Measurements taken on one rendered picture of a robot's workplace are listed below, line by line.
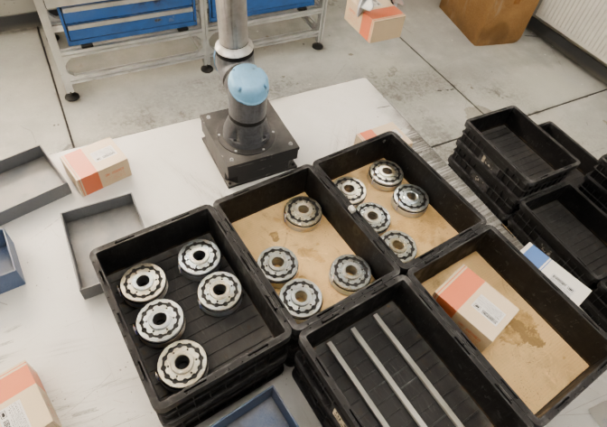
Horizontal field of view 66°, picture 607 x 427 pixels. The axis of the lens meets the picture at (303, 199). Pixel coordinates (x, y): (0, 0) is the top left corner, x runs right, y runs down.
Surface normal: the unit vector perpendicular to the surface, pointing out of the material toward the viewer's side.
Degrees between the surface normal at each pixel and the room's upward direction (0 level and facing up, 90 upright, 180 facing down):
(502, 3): 89
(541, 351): 0
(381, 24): 90
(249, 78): 10
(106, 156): 0
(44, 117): 0
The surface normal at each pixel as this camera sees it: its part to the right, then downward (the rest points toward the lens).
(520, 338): 0.10, -0.64
